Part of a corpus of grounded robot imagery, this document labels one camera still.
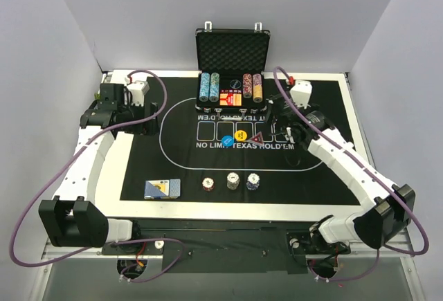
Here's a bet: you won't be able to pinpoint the black dealer button in case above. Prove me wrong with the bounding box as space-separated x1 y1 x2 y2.
230 80 242 89

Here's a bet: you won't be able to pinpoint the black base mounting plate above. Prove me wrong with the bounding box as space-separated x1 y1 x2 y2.
102 219 350 274

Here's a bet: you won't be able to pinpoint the blue chip stack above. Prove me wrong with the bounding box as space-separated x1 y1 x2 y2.
246 173 260 191

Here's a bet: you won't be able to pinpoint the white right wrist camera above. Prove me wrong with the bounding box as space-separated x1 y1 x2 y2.
289 80 312 109

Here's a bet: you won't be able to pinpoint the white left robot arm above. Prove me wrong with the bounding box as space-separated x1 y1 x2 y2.
39 81 159 254

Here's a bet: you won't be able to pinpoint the black poker felt mat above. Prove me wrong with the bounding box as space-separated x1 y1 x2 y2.
120 77 358 206

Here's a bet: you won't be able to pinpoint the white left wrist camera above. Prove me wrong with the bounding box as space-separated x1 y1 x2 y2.
127 81 150 107

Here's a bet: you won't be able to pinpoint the red playing card box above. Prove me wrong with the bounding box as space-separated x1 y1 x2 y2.
219 89 243 107

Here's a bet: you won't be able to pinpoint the green grey chip row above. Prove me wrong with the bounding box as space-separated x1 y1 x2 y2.
209 72 220 102

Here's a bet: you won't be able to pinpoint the purple and orange chip row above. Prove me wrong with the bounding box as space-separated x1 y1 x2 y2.
253 73 263 103

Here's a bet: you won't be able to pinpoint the blue small blind button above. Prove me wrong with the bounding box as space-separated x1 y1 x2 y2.
221 136 235 147

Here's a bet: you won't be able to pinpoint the yellow big blind button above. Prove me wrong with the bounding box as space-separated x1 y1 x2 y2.
234 129 248 142

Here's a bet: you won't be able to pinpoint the red triangular dealer marker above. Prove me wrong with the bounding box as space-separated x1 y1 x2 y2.
248 132 264 147

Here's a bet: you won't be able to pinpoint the grey chip stack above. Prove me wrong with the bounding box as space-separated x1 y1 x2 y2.
226 172 240 190

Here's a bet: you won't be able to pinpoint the black aluminium poker case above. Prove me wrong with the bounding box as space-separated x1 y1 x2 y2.
195 21 271 120

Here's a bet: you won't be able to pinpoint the aluminium front rail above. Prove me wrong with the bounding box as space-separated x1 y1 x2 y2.
41 228 415 260

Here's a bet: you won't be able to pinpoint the red chip stack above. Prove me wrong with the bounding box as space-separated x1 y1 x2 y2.
202 177 215 192

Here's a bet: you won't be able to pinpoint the dark red chip row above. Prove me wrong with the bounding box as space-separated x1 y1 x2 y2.
242 73 253 99

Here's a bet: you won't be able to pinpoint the blue playing card deck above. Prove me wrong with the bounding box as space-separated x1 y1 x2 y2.
144 179 181 200

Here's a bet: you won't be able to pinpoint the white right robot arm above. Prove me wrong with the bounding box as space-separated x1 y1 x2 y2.
266 94 415 252

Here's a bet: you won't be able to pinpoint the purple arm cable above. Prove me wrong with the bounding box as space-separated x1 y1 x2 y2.
8 69 184 284
272 66 430 283

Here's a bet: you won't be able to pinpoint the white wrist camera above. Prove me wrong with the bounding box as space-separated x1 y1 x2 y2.
127 81 150 107
289 80 312 109

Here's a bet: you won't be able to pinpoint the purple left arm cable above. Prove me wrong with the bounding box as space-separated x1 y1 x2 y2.
8 69 184 284

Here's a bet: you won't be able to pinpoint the light blue chip row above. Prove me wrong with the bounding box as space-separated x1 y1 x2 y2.
199 73 210 102

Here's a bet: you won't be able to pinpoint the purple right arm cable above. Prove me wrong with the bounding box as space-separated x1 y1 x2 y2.
272 66 430 283

